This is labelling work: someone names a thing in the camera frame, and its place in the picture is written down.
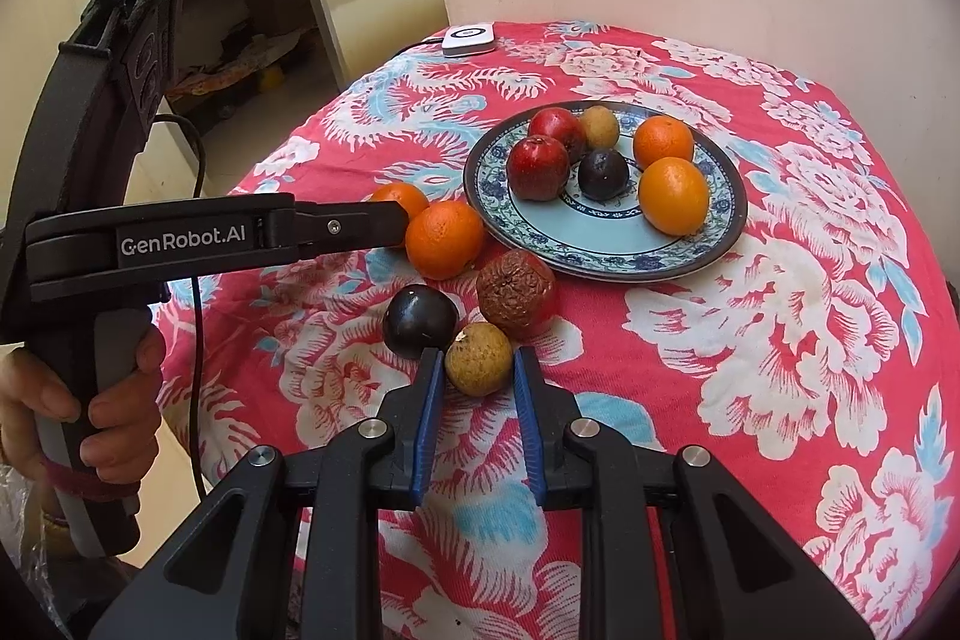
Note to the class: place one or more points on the large brown round fruit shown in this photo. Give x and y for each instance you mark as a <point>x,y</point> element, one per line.
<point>479,361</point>

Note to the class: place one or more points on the white square device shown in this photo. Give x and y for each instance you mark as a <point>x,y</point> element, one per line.
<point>465,40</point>

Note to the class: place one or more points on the wrinkled red passion fruit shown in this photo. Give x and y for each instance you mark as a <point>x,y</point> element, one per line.
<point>517,292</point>

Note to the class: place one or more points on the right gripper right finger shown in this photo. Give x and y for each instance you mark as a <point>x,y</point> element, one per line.
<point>575,462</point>

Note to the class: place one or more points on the person's left hand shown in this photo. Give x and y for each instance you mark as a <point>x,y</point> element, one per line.
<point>125,417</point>

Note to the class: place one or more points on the dark plum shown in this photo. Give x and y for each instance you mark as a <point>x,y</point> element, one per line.
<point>603,174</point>
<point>419,317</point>

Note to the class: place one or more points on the shiny red apple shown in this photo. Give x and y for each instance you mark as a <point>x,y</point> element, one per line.
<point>563,126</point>

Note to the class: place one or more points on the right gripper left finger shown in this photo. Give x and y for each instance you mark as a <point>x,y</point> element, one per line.
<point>382,463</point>

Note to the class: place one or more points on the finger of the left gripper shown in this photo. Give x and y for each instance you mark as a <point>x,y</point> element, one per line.
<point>346,227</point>

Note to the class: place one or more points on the small brown round fruit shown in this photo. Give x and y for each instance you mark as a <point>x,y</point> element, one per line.
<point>601,127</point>

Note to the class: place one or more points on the orange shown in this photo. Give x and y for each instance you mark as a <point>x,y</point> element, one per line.
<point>444,240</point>
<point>674,196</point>
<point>410,197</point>
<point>661,136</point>

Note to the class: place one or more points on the dark red speckled fruit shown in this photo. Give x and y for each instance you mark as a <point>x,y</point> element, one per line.
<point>537,168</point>

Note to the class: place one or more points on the blue patterned ceramic plate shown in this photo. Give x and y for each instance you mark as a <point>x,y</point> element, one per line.
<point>595,228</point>

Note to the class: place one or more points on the red floral tablecloth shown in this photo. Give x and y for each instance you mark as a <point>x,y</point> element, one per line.
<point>818,359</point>

